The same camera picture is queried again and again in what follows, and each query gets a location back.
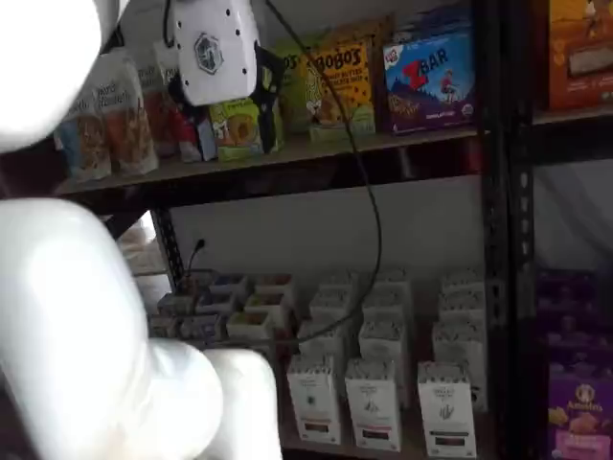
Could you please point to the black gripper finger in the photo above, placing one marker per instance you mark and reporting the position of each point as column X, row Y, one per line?
column 269, row 96
column 179, row 93

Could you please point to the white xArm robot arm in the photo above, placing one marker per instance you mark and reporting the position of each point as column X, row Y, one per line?
column 72, row 311

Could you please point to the wooden shelf board with snacks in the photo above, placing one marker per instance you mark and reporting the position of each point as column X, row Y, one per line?
column 287, row 155

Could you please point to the orange snack box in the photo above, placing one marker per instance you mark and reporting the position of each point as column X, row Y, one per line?
column 579, row 57

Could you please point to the white tea box pink strip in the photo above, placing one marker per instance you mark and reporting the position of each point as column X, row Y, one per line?
column 373, row 407

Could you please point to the granola bag with brown label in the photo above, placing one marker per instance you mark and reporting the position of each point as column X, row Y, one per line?
column 158, row 120

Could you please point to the small white carton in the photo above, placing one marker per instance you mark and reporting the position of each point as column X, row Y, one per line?
column 263, row 303
column 229, row 282
column 250, row 325
column 215, row 302

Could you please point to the blue ZBar box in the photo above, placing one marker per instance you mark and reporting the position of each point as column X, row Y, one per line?
column 431, row 26
column 431, row 81

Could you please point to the purple Annie's box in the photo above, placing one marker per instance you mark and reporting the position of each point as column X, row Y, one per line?
column 582, row 417

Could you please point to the orange Bobo's peanut butter box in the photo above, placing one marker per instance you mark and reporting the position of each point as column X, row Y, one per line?
column 335, row 91

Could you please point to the granola bag with blue label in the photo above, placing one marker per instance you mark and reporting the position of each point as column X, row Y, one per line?
column 88, row 144

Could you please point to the black metal rack with purple boxes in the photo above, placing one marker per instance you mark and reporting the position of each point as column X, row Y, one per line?
column 519, row 191

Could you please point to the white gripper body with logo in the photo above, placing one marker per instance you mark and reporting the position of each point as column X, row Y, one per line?
column 215, row 52

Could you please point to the white tea box green strip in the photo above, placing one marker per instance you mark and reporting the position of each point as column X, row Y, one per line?
column 447, row 407

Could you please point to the white tea box orange strip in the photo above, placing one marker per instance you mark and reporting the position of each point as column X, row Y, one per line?
column 313, row 397

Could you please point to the purple snack box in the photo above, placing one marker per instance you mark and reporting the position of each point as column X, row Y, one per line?
column 570, row 316

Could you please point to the green Bobo's apple pie box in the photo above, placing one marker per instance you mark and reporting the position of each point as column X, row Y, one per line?
column 234, row 129

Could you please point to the black metal shelf rack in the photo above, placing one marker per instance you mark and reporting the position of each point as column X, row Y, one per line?
column 493, row 239

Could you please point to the granola bag with orange label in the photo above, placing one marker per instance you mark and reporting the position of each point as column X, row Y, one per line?
column 127, row 129

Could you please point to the granola bag with red label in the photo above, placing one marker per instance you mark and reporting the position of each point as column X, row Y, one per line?
column 188, row 146

